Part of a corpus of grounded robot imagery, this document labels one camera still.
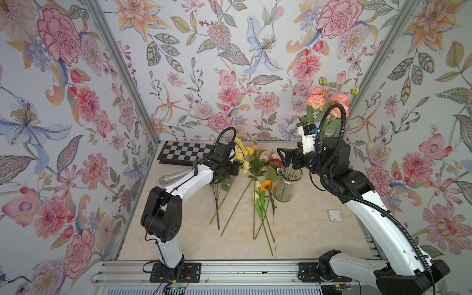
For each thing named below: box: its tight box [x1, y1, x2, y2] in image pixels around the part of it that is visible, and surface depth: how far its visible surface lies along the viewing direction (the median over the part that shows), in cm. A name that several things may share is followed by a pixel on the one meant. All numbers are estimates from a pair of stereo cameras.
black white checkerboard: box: [157, 140, 215, 166], surface depth 113 cm
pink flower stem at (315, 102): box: [298, 76, 329, 125], surface depth 72 cm
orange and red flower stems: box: [260, 158, 284, 259], surface depth 90 cm
